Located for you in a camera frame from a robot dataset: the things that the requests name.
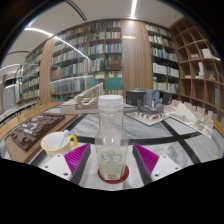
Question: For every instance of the narrow book-filled shelf unit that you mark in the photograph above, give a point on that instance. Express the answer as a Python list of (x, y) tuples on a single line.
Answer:
[(163, 63)]

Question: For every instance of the clear plastic drink bottle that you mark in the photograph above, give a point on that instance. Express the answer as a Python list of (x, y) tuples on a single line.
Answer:
[(111, 140)]

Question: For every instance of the wide book-filled shelf unit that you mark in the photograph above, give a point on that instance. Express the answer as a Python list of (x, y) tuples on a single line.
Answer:
[(90, 53)]

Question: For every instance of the dark grey building model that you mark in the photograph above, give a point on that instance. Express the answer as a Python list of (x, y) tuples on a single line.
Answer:
[(150, 100)]

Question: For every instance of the white terraced architecture model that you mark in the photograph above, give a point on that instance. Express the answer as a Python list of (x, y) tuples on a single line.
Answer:
[(190, 115)]

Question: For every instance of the flat round red coaster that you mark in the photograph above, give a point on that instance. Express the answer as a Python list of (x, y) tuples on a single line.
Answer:
[(125, 175)]

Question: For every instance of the curved wooden slatted bench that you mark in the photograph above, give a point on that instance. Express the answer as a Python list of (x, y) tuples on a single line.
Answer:
[(219, 128), (23, 115)]

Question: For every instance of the white cup with yellow rim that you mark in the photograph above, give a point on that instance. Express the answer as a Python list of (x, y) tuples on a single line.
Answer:
[(51, 143)]

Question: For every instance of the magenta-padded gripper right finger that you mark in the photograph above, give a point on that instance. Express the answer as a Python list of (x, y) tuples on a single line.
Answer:
[(164, 165)]

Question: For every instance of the wooden cubby shelf unit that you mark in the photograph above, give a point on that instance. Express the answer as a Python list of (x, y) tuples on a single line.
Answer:
[(200, 73)]

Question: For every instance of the brown model on wooden board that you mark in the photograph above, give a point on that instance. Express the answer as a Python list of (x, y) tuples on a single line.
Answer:
[(33, 128)]

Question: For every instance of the long white architecture model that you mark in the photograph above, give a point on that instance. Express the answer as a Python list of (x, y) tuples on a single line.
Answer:
[(83, 100)]

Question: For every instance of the light blue spoon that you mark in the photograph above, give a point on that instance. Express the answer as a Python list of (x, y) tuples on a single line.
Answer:
[(64, 136)]

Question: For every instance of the book shelf unit behind glass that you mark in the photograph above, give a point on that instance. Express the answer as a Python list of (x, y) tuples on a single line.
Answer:
[(30, 76)]

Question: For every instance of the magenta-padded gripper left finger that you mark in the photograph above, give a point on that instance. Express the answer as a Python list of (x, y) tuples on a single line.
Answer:
[(58, 165)]

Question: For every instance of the straight ceiling light strip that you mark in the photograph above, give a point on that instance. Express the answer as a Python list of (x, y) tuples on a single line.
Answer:
[(133, 8)]

